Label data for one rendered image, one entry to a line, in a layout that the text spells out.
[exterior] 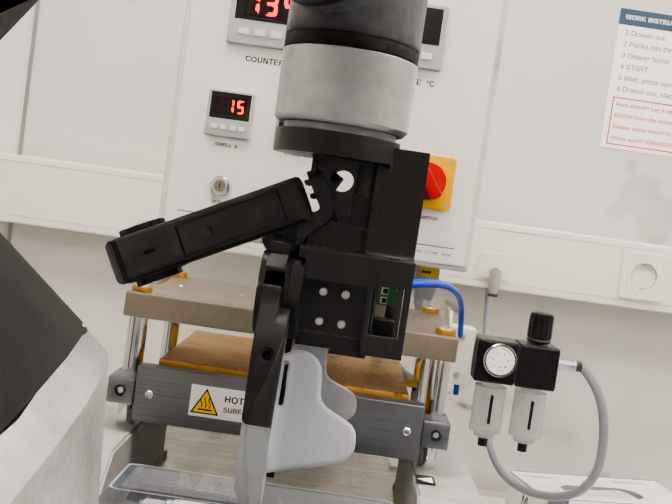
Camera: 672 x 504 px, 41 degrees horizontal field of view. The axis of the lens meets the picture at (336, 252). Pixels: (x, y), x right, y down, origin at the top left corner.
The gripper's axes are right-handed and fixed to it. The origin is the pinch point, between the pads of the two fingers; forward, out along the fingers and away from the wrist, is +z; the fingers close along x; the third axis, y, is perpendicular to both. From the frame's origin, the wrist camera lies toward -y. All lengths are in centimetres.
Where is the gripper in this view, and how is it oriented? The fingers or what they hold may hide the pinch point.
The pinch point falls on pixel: (251, 480)
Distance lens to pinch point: 53.2
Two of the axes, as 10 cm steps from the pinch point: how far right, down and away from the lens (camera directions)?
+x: 0.3, -0.5, 10.0
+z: -1.5, 9.9, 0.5
